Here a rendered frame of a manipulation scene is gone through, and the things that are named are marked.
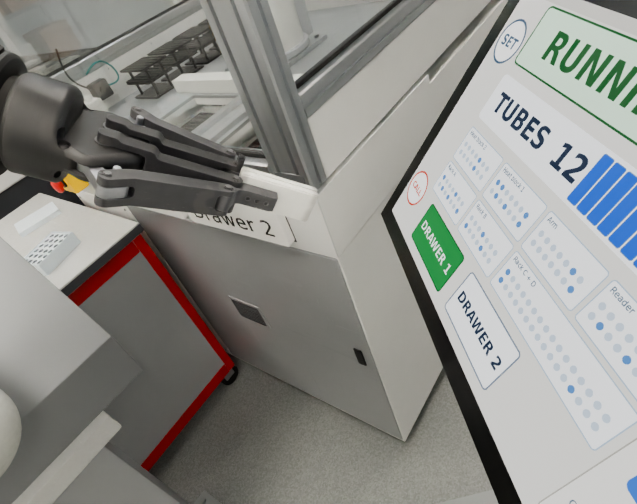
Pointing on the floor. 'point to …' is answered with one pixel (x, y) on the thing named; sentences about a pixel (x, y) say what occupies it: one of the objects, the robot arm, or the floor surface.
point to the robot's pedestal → (100, 474)
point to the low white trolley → (133, 321)
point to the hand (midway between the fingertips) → (275, 194)
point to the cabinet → (307, 312)
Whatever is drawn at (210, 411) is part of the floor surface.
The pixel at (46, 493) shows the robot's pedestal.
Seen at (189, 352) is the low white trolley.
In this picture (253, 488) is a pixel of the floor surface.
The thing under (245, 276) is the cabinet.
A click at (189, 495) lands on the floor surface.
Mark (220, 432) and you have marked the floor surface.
